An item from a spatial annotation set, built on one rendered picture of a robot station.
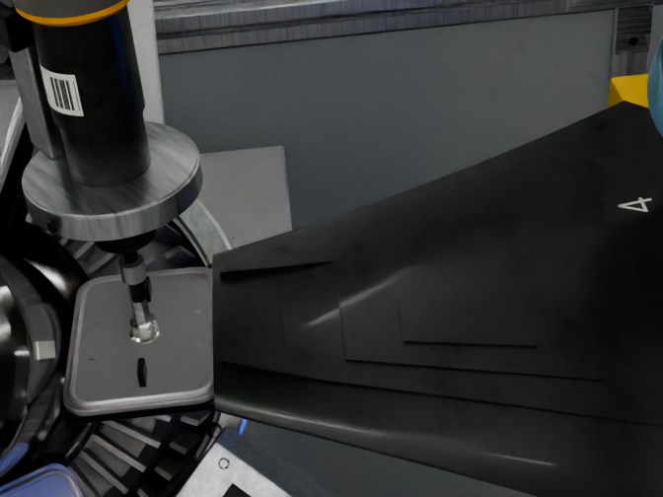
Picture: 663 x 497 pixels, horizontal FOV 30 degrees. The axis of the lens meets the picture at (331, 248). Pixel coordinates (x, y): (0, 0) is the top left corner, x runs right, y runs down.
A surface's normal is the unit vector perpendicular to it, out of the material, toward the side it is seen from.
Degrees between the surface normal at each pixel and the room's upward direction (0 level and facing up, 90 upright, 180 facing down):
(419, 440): 19
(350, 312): 7
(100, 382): 0
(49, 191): 0
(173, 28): 90
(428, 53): 90
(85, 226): 90
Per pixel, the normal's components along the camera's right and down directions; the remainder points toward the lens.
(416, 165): 0.08, 0.59
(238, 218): -0.07, -0.80
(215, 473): 0.02, -0.06
